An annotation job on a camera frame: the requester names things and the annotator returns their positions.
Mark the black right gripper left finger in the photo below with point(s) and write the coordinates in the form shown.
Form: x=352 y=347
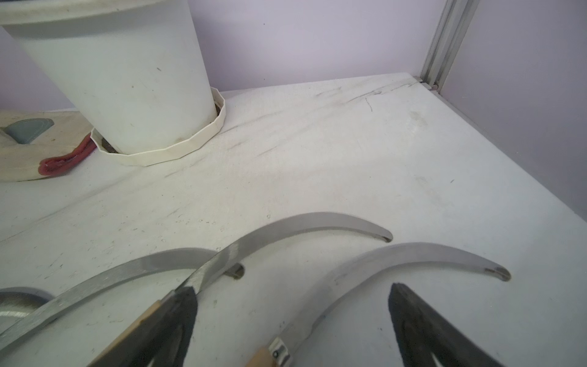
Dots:
x=161 y=335

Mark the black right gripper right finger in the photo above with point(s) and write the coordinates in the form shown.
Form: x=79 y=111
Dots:
x=426 y=338

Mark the potted green plant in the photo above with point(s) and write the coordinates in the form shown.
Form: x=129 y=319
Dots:
x=133 y=69

